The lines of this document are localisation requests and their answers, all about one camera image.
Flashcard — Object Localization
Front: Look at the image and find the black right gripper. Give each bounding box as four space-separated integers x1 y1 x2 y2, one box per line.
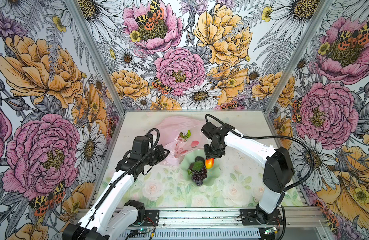
203 140 225 160

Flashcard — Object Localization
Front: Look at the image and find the small red tomato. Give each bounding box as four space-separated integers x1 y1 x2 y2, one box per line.
204 158 214 169

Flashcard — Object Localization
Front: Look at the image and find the pink plastic bag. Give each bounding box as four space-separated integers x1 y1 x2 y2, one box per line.
156 116 208 166

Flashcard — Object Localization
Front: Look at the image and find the green bumpy custard apple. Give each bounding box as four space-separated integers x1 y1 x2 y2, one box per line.
179 130 191 141

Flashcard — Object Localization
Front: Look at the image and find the dark purple grape bunch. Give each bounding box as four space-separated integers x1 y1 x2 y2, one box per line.
191 168 207 186

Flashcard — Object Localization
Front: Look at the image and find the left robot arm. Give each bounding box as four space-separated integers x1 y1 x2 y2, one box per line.
62 128 170 240

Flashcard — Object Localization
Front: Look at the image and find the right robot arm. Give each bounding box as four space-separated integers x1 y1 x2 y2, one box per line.
201 122 295 225

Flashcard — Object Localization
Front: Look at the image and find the dark avocado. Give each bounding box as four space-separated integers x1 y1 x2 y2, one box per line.
195 156 205 164

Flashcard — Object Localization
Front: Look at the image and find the green wavy fruit plate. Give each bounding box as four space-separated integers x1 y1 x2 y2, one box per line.
180 149 220 187

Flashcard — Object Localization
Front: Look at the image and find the dark brown mangosteen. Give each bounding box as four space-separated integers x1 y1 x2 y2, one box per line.
188 161 204 175

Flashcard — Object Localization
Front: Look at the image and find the green circuit board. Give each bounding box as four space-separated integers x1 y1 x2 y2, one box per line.
263 227 278 235

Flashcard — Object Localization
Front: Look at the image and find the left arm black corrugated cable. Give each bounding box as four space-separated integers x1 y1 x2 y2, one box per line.
76 128 160 238

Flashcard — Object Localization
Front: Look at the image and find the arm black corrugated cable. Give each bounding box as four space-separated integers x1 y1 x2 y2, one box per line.
76 128 160 238
204 113 315 240

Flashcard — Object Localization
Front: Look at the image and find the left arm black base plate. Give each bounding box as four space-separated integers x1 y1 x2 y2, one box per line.
134 210 160 227

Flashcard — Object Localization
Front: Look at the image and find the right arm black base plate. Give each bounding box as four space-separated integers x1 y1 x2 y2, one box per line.
237 208 283 226

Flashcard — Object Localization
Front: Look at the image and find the aluminium corner post right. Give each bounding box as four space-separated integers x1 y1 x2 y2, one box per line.
263 0 333 114

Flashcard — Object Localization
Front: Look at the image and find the aluminium corner post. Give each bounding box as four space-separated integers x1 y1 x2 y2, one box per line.
263 0 333 114
66 1 126 117

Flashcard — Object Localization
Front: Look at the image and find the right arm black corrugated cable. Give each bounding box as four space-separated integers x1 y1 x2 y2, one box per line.
204 113 315 240

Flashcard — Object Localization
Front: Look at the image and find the white vented cable duct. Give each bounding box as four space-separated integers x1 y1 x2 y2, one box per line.
128 228 260 240

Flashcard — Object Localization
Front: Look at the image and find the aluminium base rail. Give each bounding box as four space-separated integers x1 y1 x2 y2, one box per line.
146 207 327 229

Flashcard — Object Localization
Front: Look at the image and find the aluminium corner post left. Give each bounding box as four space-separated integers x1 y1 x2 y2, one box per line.
66 1 126 117

